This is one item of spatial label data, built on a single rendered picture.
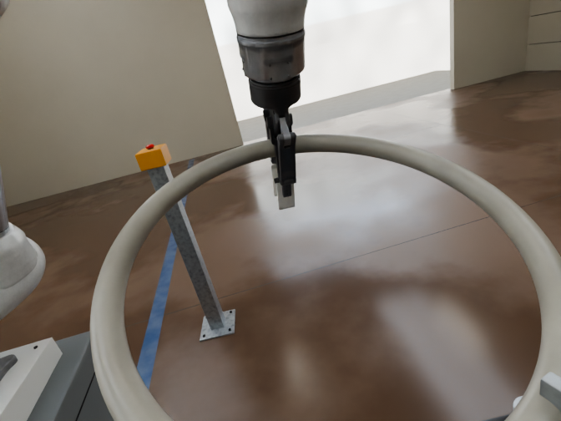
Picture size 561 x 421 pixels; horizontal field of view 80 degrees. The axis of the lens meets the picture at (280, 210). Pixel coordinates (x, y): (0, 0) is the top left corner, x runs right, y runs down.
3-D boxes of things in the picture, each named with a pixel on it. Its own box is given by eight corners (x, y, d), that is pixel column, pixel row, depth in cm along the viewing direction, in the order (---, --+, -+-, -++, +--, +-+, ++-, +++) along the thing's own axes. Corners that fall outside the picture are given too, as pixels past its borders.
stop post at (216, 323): (235, 310, 207) (175, 138, 163) (234, 333, 189) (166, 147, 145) (204, 317, 207) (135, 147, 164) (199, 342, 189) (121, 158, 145)
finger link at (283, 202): (292, 174, 58) (293, 176, 57) (294, 205, 62) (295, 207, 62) (275, 177, 57) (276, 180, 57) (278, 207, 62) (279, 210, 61)
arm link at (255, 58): (240, 43, 40) (247, 92, 44) (314, 32, 41) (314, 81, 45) (231, 25, 47) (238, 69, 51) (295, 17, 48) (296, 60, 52)
